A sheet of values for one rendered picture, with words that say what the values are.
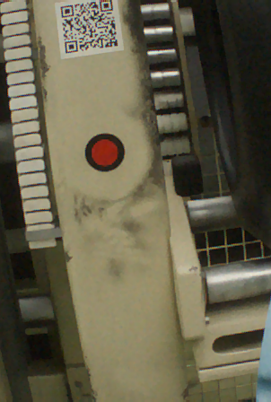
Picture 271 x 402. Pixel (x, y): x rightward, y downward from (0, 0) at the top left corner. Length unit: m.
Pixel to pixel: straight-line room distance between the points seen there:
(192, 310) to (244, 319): 0.07
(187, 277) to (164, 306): 0.14
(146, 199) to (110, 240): 0.06
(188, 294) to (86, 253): 0.16
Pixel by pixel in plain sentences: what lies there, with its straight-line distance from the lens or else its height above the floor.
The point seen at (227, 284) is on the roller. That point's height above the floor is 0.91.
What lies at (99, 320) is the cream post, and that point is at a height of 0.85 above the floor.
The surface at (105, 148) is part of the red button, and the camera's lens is 1.34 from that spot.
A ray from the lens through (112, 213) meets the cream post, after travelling 1.37.
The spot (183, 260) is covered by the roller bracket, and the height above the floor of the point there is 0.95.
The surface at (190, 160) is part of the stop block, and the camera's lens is 1.54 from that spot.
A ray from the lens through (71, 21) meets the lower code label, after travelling 1.32.
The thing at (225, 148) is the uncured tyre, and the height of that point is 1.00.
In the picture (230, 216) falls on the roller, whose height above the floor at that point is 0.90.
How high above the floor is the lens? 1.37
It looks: 16 degrees down
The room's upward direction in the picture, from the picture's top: 8 degrees counter-clockwise
